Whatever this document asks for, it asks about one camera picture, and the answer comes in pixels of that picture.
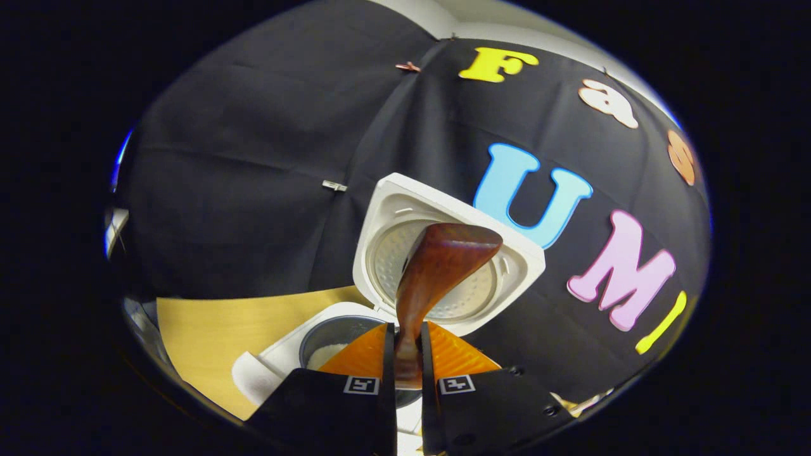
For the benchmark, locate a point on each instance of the black backdrop cloth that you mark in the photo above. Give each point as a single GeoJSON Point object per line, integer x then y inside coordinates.
{"type": "Point", "coordinates": [253, 190]}

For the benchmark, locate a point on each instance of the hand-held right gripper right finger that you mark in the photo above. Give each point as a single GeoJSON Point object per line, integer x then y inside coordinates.
{"type": "Point", "coordinates": [488, 405]}

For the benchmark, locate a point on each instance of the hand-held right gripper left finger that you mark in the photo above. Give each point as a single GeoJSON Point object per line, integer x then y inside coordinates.
{"type": "Point", "coordinates": [342, 411]}

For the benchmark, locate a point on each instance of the silver cloth clip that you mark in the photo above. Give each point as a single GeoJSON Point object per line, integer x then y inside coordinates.
{"type": "Point", "coordinates": [334, 186]}

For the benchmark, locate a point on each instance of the white rice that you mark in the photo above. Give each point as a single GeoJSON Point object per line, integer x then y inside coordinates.
{"type": "Point", "coordinates": [326, 358]}

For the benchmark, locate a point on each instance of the copper cloth clip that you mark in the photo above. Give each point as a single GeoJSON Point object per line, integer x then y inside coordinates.
{"type": "Point", "coordinates": [408, 66]}

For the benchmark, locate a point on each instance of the brown wooden spoon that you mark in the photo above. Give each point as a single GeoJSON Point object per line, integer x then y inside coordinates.
{"type": "Point", "coordinates": [443, 259]}

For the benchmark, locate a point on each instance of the white rice cooker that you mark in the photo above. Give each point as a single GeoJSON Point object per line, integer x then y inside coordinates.
{"type": "Point", "coordinates": [405, 197]}

